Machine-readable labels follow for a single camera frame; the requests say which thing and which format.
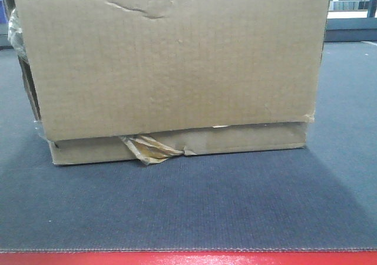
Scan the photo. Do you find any brown cardboard carton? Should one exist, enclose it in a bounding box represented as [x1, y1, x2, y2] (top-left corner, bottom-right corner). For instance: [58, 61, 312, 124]
[5, 0, 329, 165]

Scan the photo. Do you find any grey conveyor belt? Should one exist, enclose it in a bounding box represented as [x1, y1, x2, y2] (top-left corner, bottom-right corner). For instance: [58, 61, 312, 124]
[1, 42, 376, 251]

